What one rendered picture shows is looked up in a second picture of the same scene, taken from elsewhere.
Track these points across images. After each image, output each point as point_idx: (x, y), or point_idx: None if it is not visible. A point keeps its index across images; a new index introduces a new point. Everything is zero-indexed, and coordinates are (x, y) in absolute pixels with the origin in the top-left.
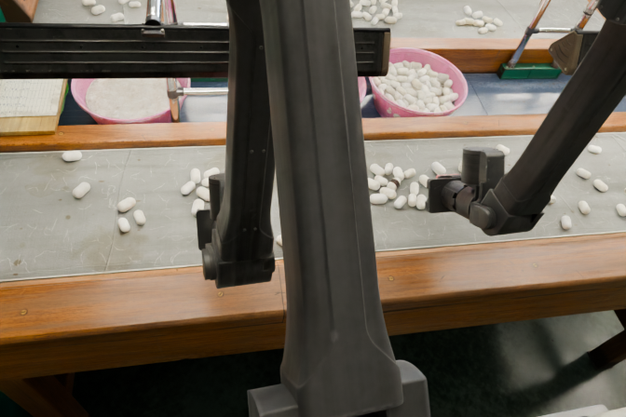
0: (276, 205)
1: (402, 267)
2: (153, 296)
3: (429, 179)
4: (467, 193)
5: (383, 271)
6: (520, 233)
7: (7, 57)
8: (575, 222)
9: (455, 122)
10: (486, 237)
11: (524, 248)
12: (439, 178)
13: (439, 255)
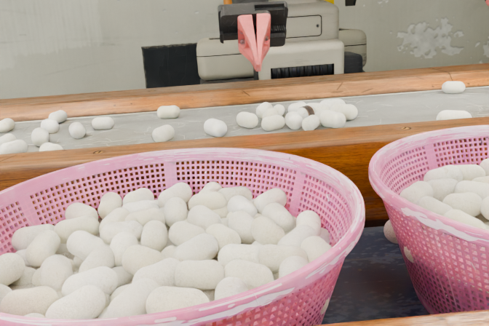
0: (487, 103)
1: (308, 81)
2: None
3: (285, 4)
4: None
5: (330, 78)
6: (133, 116)
7: None
8: (38, 124)
9: (126, 150)
10: (184, 111)
11: (150, 94)
12: (269, 12)
13: (263, 86)
